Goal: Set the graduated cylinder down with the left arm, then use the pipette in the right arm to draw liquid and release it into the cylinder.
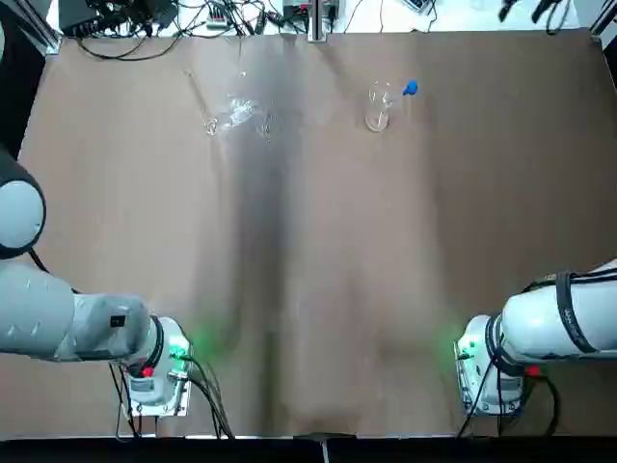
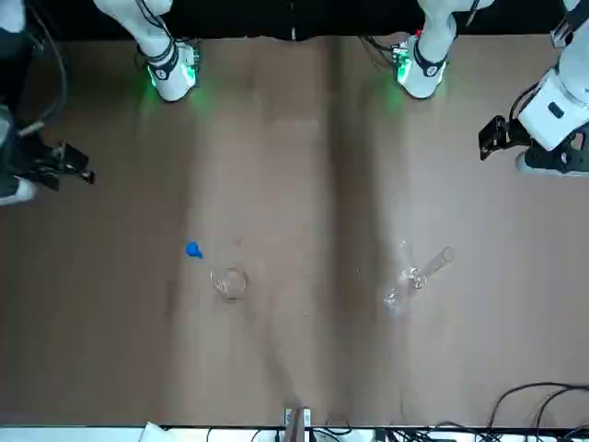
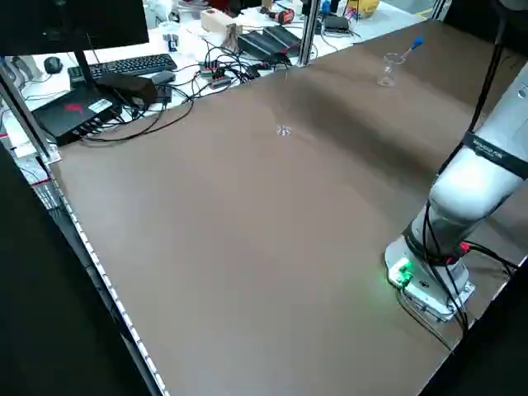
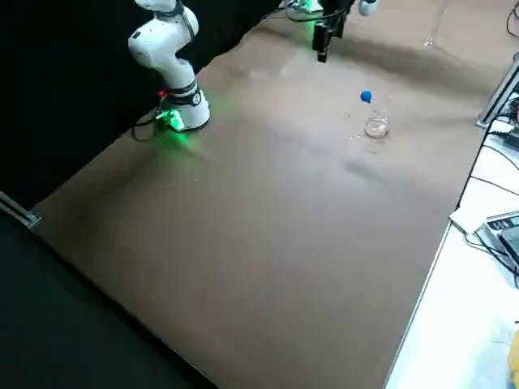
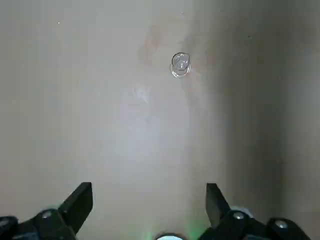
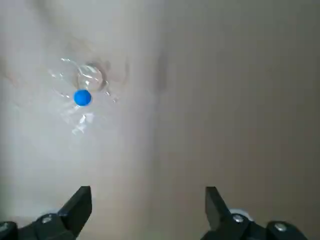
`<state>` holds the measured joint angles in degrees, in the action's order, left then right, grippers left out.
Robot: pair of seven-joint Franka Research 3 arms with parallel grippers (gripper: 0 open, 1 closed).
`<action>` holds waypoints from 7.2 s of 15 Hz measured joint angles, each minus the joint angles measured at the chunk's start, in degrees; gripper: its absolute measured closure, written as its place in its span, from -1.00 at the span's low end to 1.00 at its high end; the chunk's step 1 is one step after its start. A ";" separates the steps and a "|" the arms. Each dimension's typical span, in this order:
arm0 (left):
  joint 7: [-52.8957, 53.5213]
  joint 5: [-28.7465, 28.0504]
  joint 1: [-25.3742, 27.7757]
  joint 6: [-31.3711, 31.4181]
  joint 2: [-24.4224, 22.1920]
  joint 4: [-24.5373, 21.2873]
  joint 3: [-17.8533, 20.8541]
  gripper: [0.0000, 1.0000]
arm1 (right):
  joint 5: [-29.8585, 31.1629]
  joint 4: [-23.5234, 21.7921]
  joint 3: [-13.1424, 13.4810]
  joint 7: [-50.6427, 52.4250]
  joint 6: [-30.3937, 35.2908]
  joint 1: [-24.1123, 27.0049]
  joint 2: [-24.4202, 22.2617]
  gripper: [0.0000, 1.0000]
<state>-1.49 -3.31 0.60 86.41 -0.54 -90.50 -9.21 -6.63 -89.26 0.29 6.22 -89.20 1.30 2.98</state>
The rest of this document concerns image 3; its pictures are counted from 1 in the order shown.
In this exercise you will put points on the glass pipette with blue bulb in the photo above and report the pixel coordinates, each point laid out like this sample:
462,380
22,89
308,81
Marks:
417,42

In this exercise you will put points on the grey usb hub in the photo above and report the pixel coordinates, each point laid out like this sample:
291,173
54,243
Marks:
212,70

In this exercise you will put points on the black flat box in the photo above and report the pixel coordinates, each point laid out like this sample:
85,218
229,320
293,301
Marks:
284,37
257,45

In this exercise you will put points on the brown paper bag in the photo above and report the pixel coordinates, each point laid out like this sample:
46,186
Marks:
234,37

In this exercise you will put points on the clear glass beaker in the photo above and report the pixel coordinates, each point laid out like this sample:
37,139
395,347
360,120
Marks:
387,78

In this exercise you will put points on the metal table edge strip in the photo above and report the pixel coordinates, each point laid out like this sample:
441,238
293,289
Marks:
102,272

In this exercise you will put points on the small blue object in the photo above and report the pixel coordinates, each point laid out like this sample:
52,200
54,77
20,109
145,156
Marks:
172,42

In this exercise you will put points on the orange and black tool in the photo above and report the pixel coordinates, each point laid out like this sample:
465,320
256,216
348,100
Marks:
284,16

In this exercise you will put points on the black keyboard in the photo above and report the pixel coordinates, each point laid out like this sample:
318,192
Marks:
136,65

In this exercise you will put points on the wooden box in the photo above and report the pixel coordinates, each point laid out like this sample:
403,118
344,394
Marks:
214,20

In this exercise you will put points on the black desktop device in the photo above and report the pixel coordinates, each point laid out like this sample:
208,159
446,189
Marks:
336,24

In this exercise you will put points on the black box with red logo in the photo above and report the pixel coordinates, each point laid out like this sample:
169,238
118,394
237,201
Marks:
66,117

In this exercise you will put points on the yellow case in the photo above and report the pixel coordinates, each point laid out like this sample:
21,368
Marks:
369,7

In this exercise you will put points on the black monitor stand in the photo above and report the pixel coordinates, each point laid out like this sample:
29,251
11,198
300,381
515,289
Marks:
82,66

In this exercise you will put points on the black computer mouse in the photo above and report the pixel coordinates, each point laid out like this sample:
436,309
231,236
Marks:
52,65

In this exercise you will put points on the black computer monitor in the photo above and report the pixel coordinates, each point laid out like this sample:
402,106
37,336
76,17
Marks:
70,24

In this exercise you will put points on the aluminium frame post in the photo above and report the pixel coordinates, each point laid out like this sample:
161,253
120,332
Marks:
29,119
309,37

